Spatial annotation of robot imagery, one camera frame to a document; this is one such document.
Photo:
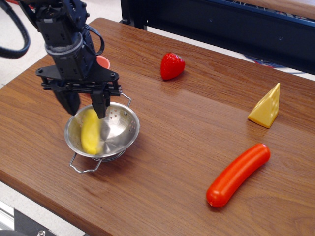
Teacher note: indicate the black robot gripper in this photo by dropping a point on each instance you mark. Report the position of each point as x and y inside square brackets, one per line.
[75, 71]

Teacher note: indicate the yellow plastic toy banana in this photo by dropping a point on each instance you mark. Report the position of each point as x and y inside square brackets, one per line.
[90, 132]

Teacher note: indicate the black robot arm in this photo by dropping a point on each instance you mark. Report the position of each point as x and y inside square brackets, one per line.
[62, 24]

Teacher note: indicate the pink plastic cup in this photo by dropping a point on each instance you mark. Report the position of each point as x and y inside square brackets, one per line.
[104, 61]

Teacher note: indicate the red plastic toy strawberry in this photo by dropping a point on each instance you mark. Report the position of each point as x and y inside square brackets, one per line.
[171, 66]

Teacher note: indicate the red plastic toy sausage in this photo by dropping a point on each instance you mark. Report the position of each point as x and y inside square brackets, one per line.
[233, 176]

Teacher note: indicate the yellow plastic cheese wedge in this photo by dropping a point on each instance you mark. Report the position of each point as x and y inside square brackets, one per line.
[266, 110]

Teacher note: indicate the wooden board top right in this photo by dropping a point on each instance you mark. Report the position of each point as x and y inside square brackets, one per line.
[304, 8]

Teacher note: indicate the steel colander with wire handles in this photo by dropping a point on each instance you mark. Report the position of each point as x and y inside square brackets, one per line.
[118, 131]

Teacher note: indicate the grey metal bracket with screw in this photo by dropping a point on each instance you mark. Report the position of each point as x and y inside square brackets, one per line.
[46, 224]

